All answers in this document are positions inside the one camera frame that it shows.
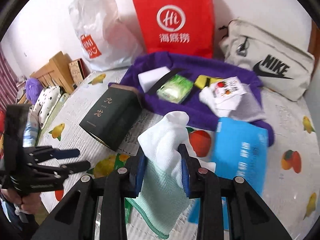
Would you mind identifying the striped curtain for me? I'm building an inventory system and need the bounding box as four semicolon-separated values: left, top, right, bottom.
0;48;18;112

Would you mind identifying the green plastic wrapper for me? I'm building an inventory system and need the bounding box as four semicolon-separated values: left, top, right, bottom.
113;153;133;224

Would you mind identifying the fruit-print snack packet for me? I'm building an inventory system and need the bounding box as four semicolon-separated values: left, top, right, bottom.
209;76;246;103

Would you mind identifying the white Miniso plastic bag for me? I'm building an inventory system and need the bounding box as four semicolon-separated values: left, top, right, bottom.
68;0;143;72

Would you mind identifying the green tissue packet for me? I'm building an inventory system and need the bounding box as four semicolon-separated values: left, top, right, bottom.
156;74;194;104

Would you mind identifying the patterned book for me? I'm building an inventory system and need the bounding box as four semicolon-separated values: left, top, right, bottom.
68;59;90;86

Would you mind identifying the yellow mesh pouch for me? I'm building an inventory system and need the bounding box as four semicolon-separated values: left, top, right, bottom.
194;75;222;90

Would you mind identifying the red Haidilao paper bag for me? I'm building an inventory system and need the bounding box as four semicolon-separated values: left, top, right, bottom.
133;0;215;58

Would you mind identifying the black strap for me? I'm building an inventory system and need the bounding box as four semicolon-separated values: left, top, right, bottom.
147;68;186;95

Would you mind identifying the brown wooden door frame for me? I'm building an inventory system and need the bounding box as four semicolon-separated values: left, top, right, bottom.
308;21;320;64

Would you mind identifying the translucent organza pouch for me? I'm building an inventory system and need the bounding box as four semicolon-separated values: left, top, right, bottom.
228;83;266;122

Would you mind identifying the dark green tea box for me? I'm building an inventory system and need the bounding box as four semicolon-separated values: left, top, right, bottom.
80;84;142;151

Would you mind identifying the purple plush toy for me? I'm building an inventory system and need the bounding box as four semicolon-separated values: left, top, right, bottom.
25;77;43;105

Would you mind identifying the wooden furniture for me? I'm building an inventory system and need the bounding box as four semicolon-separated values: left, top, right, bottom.
29;51;74;94

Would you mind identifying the beige Nike waist bag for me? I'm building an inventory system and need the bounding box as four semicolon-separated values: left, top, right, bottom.
220;19;315;101

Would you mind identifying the fruit-print table cover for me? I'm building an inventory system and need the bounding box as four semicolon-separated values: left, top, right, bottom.
38;70;319;239

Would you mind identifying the purple fleece cloth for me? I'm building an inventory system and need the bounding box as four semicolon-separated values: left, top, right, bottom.
120;51;263;131

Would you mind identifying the left hand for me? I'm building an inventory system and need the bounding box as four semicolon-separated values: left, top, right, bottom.
1;189;42;215

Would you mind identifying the white and green glove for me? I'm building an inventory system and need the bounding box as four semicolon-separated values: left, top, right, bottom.
125;110;217;240

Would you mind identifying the blue tissue pack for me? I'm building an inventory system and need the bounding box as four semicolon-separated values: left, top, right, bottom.
187;116;270;230

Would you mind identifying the white sponge block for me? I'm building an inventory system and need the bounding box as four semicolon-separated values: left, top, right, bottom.
138;66;170;93

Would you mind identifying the white spotted pillow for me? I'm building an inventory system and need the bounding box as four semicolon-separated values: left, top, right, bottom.
32;86;62;129

